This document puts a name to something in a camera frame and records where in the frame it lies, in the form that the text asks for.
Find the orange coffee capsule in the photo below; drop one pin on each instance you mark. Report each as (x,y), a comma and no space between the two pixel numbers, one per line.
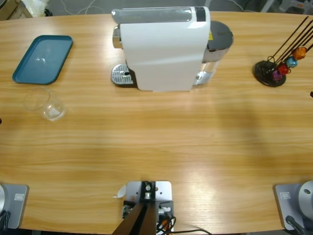
(300,53)

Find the white paper tag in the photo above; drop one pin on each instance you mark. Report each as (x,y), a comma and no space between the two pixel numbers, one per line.
(121,192)

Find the clear glass cup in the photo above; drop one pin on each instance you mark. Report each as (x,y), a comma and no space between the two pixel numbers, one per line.
(52,111)

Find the red coffee capsule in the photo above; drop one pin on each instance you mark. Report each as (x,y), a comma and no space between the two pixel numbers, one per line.
(283,69)

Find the teal rectangular tray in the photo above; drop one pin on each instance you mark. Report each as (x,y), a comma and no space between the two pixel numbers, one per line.
(44,58)

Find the blue coffee capsule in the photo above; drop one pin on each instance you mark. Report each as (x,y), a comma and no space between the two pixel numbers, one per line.
(291,62)

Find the cardboard box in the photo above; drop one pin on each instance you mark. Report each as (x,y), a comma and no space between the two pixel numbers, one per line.
(11,9)

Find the black capsule holder with rods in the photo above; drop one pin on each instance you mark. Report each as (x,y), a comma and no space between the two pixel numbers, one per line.
(265,76)

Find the purple coffee capsule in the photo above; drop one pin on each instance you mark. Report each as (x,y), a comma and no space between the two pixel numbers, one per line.
(276,75)

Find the white plastic bag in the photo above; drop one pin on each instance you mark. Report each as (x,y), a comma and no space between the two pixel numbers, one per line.
(36,7)

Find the white capsule coffee machine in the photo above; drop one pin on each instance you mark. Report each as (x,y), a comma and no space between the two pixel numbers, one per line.
(161,54)

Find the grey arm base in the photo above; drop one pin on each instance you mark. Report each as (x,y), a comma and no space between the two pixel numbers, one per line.
(291,203)
(17,205)

